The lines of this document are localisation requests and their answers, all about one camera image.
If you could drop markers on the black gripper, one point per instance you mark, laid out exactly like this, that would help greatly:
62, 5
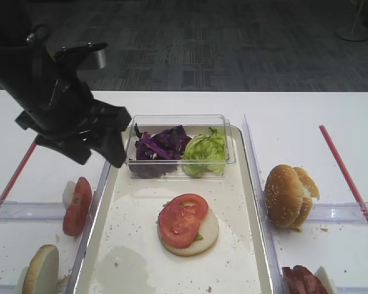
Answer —
64, 113

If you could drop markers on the tomato slice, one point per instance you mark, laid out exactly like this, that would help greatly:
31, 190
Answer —
196, 199
77, 212

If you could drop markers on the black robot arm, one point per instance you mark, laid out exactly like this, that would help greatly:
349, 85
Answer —
22, 46

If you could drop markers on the white left tomato stand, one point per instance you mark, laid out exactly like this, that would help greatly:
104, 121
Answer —
68, 193

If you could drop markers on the green lettuce pile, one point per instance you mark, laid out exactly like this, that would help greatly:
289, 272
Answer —
209, 148

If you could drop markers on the lettuce leaf on bun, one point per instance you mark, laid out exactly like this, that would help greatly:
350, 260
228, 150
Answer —
198, 236

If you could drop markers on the red meat slices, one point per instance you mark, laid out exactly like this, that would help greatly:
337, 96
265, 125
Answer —
299, 280

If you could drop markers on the left red tape strip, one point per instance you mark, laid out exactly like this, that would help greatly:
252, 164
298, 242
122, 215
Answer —
17, 172

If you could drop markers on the red tape strip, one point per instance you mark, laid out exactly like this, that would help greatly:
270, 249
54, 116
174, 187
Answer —
17, 172
343, 169

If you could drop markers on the shredded purple cabbage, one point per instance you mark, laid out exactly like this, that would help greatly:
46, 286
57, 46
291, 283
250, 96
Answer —
169, 144

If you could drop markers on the clear plastic food container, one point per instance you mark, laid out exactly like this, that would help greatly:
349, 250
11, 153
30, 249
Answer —
193, 125

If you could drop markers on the left clear cross divider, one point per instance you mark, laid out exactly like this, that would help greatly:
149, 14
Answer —
28, 211

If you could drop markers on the clear cross divider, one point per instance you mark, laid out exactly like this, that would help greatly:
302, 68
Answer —
343, 213
28, 211

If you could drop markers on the silver metal tray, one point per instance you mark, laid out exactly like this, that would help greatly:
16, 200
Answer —
131, 259

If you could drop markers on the left clear long divider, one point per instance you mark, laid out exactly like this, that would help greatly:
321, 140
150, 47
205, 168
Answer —
77, 256

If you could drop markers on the clear long divider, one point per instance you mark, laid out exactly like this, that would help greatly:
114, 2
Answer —
266, 228
77, 256

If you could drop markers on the bun half lower left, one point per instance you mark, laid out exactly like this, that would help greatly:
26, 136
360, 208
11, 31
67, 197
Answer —
42, 273

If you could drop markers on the bottom bun slice on tray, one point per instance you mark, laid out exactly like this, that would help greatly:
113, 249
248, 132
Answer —
209, 230

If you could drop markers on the white lower left stand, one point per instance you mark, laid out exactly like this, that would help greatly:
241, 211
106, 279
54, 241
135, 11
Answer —
19, 286

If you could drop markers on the sesame bun front right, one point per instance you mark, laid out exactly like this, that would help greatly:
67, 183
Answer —
284, 195

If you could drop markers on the sesame bun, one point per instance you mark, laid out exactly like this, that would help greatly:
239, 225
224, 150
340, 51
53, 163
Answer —
310, 191
284, 195

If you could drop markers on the right clear long divider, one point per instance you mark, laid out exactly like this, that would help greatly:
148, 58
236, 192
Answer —
266, 228

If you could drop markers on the sesame bun rear right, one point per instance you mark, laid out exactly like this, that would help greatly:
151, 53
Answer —
310, 191

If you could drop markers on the right red tape strip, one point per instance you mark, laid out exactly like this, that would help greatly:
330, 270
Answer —
343, 169

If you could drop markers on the white lower right stand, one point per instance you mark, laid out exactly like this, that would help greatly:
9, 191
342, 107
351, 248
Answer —
326, 281

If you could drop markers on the right clear cross divider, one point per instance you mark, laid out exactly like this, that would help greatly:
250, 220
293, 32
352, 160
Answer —
343, 213

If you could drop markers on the white floor stand base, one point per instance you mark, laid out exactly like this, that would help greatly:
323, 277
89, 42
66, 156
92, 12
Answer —
356, 33

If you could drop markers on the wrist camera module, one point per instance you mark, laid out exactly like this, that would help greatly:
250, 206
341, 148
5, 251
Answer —
85, 57

